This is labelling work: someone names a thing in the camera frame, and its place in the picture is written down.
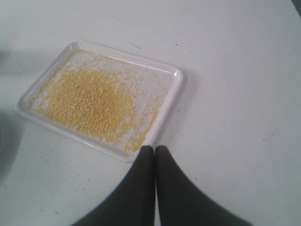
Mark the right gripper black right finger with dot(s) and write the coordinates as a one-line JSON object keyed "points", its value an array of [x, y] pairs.
{"points": [[181, 203]]}

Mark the sieved yellow millet grains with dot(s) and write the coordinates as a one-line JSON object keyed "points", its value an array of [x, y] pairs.
{"points": [[105, 98]]}

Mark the clear plastic tray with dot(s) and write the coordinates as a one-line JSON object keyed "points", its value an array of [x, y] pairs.
{"points": [[22, 106]]}

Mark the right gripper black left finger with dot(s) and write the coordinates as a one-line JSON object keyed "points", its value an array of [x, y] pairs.
{"points": [[132, 203]]}

